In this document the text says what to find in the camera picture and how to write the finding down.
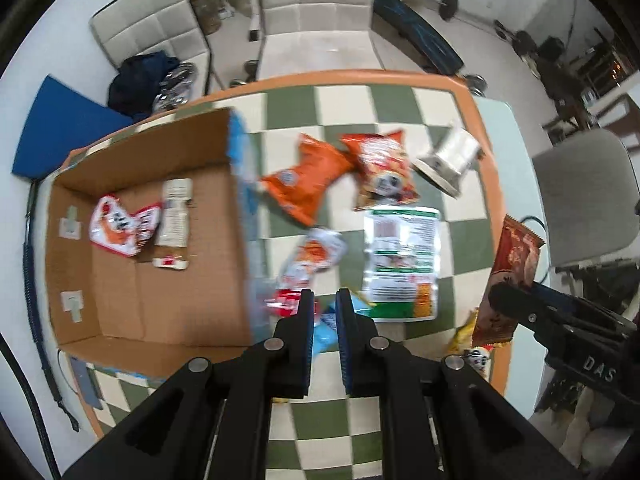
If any cardboard box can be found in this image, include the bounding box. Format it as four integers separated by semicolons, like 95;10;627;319
45;107;266;380

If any black weight bench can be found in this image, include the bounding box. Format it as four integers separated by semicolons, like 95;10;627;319
372;0;464;77

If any black barbell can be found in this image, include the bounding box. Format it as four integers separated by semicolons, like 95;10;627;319
439;0;508;38

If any green white checkered tablecloth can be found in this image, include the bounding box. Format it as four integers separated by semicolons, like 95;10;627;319
57;70;516;480

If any silver foil bag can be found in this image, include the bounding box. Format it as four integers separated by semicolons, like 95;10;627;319
152;61;199;112

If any orange white snack packet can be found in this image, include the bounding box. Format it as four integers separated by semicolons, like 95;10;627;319
265;227;348;317

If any white printed snack packet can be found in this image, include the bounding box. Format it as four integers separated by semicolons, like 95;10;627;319
154;179;195;248

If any beige padded chair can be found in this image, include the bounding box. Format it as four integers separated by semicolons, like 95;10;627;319
90;0;226;97
251;0;387;81

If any green white snack packet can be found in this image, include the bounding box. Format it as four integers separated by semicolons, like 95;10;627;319
361;206;442;322

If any grey chair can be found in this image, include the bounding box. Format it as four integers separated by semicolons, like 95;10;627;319
531;127;640;277

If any plain orange snack bag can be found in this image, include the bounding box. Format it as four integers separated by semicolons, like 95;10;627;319
260;134;355;227

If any blue mat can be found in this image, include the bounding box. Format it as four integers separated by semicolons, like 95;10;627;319
12;75;135;182

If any small panda snack packet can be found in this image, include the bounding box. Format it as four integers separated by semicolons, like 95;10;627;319
462;342;495;380

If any white tape roll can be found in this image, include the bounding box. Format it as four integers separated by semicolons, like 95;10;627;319
411;122;485;200

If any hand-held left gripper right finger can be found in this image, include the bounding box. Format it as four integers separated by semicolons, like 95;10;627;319
336;288;583;480

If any brown red snack packet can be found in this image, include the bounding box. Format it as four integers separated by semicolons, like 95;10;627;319
471;214;546;348

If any red white snack packet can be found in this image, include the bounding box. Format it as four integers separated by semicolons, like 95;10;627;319
89;195;165;258

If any dark blue clothing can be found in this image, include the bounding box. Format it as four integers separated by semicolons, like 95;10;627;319
107;51;182;122

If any blue snack packet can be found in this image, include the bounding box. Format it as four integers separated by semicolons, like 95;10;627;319
312;292;376;358

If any yellow snack packet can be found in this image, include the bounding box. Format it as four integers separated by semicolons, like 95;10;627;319
446;310;478;356

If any orange panda snack bag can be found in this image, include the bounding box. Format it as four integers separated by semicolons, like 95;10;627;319
340;130;420;212

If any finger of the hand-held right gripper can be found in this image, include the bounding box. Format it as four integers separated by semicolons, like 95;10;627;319
531;284;623;328
487;282;571;341

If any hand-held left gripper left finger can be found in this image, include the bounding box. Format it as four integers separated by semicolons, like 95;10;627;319
62;289;316;480

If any black dumbbell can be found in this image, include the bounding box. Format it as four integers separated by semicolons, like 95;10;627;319
229;60;259;89
461;73;490;96

